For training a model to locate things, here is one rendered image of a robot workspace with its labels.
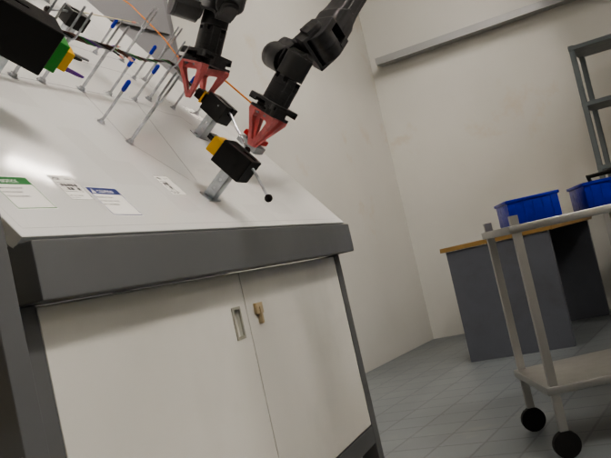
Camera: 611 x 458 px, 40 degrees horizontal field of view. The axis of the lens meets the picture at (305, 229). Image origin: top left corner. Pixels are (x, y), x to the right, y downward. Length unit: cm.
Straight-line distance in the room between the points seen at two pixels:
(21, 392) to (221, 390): 52
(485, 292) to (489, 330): 24
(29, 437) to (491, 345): 480
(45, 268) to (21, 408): 16
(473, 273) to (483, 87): 219
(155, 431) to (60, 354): 20
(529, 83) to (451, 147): 82
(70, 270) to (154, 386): 25
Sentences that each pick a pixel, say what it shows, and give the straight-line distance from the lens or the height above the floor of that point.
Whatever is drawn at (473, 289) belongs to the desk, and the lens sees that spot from 550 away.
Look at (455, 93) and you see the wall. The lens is 729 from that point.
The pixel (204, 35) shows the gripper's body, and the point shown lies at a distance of 179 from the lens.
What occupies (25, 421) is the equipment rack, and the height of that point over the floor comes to 69.
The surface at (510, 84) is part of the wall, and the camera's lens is 717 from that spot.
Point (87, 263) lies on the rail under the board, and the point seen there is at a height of 83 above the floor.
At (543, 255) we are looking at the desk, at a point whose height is 57.
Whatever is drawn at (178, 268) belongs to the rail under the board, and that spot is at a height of 81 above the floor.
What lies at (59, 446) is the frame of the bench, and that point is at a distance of 97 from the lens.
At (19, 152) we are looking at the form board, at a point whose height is 100.
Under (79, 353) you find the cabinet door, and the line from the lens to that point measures 102.
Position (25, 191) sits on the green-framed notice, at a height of 93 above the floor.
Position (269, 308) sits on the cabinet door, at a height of 72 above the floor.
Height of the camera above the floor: 77
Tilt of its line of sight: 3 degrees up
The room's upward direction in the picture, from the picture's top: 13 degrees counter-clockwise
